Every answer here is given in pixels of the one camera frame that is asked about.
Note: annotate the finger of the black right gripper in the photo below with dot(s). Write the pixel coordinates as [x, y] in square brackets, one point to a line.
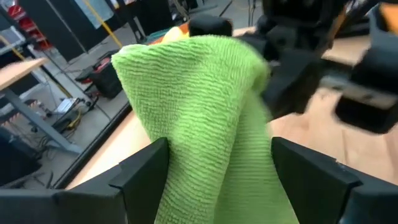
[289, 90]

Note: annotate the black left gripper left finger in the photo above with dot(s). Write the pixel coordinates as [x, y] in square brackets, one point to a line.
[93, 202]

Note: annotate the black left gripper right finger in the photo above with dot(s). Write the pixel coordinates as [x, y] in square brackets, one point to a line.
[335, 199]

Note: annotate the green microfiber towel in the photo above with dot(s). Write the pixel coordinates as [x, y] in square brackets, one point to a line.
[202, 109]

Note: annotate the yellow microfiber towel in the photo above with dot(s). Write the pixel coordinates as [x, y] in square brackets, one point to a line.
[174, 35]

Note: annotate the black rounded block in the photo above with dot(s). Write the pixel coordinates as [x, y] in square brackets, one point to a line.
[210, 25]

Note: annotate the grey plastic basket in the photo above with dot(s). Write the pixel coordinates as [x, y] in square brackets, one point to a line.
[373, 77]

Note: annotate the grey metal desk leg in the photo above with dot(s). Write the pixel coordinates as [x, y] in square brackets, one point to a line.
[37, 121]

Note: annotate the black and red toolbox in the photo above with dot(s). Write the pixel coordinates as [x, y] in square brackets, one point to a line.
[104, 77]

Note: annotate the wooden desk top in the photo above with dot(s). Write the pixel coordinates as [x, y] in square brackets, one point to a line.
[18, 73]

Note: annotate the red shelf bins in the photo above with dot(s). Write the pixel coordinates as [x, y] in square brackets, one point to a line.
[28, 25]

